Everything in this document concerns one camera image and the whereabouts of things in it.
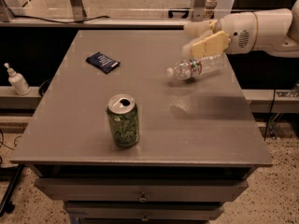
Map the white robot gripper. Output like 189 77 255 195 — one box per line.
181 12 257 59

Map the clear plastic water bottle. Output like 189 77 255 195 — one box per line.
166 53 225 80

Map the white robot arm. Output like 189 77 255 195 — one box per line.
181 2 299 59

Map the white pump lotion bottle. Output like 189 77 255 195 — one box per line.
4 63 31 95

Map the dark blue snack packet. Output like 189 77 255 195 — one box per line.
86 52 121 74

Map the green soda can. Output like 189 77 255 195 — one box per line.
107 94 139 148

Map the grey lower drawer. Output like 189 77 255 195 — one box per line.
64 202 224 221

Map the grey drawer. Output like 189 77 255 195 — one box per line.
35 178 249 203
64 202 224 221

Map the grey top drawer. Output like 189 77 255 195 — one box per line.
35 178 249 203

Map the black stand leg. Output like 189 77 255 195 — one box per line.
0 164 24 217

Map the metal frame post right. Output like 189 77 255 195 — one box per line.
191 0 206 21

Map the metal frame post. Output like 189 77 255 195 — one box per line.
69 0 87 22
191 0 206 21

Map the metal frame post left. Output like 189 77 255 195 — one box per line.
69 0 87 22

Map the black cable on ledge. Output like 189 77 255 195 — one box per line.
0 0 110 24

